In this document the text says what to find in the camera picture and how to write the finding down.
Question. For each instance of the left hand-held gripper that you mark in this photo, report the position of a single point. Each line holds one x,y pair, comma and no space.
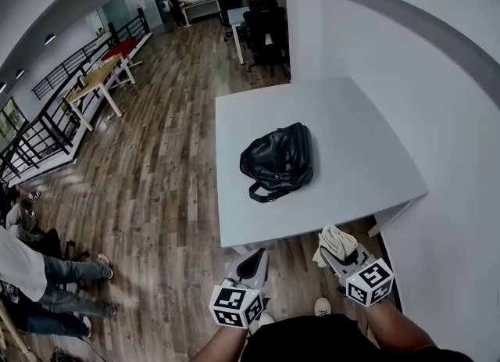
234,305

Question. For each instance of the frosted glass partition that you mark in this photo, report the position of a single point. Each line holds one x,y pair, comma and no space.
116,10

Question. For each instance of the wooden top table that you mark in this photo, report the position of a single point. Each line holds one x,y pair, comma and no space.
93,75

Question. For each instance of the beige cloth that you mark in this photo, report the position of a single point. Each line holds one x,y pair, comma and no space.
336,241

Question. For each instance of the white table leg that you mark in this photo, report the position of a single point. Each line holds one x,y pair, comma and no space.
238,249
390,217

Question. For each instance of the black leather bag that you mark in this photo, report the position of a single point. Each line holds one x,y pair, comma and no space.
277,153

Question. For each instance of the person's right white shoe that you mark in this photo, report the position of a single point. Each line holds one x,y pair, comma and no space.
322,307

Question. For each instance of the black metal railing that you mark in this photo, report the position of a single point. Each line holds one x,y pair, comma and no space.
56,130

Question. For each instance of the green framed picture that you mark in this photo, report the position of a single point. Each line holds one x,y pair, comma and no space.
11,122

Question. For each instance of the pale blue top desk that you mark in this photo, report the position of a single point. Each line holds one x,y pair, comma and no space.
236,14

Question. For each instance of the wooden pole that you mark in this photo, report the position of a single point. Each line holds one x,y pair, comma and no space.
13,327

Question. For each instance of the person's left forearm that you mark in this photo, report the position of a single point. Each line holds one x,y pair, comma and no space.
218,346

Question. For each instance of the person's right forearm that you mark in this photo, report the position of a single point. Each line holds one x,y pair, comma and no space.
402,329

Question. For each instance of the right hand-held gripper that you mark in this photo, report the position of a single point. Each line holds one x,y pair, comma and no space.
369,282

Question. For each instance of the person's white shoe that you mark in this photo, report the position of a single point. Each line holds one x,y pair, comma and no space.
322,307
266,318

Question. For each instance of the person's black t-shirt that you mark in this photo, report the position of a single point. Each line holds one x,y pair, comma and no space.
312,341

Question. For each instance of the black office chair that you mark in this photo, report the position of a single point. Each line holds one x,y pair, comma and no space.
265,32
54,245
230,4
263,4

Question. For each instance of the long white desk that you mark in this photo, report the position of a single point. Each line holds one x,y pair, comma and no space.
203,4

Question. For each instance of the person's left white shoe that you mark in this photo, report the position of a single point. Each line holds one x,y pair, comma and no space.
266,318

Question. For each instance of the red top table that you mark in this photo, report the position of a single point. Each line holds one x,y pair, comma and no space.
121,49

